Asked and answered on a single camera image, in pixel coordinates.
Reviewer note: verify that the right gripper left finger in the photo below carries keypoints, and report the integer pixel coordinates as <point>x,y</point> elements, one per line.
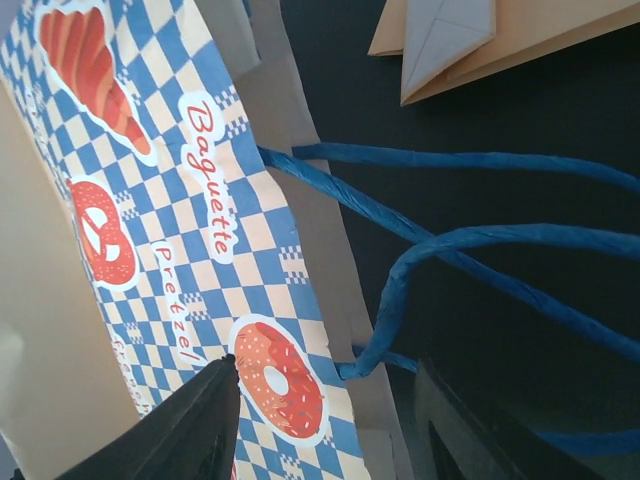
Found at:
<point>191,435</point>

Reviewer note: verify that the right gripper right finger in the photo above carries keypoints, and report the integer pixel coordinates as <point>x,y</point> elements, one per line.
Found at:
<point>467,437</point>

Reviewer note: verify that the blue checkered paper bag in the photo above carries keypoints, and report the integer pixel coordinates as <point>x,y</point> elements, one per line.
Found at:
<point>143,237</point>

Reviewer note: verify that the stack of orange paper bags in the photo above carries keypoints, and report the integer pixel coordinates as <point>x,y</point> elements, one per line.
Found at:
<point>447,44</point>

